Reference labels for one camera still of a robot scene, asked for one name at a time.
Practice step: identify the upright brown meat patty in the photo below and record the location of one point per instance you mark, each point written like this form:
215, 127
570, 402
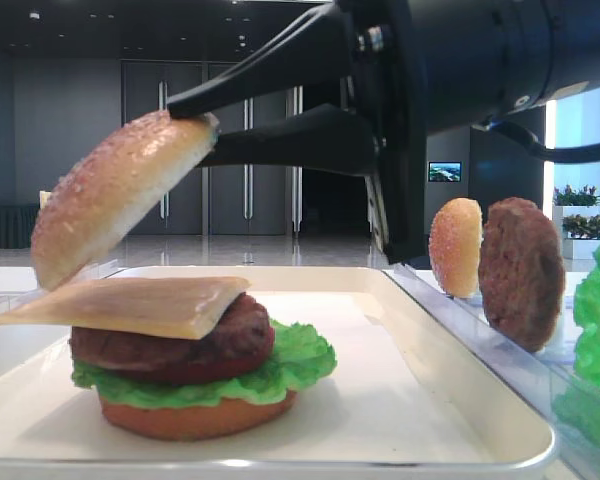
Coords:
521, 273

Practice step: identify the white rectangular tray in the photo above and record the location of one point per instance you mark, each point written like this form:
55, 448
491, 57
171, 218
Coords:
407, 400

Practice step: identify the green lettuce on burger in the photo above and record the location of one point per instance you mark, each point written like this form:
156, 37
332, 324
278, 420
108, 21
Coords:
300, 358

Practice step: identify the bottom bun on tray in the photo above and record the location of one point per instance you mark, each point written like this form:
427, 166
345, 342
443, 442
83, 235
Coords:
194, 423

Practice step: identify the upright bun back right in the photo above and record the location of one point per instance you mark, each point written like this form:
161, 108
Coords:
454, 246

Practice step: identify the wall screen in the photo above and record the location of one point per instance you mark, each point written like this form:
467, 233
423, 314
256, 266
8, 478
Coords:
444, 172

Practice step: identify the upright green lettuce leaf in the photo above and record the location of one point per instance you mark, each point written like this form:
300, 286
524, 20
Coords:
597, 325

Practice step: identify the meat patty on burger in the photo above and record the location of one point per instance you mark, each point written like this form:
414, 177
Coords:
243, 330

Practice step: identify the flower planter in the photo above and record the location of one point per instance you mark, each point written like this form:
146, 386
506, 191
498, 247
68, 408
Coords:
576, 213

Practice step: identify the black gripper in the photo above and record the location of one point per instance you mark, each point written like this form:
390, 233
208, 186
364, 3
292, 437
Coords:
383, 45

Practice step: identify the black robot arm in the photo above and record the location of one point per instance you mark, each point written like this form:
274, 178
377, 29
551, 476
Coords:
488, 59

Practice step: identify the bun top half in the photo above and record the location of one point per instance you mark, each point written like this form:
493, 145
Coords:
108, 192

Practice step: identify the orange cheese slice on burger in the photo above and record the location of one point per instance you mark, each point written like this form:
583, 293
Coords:
178, 308

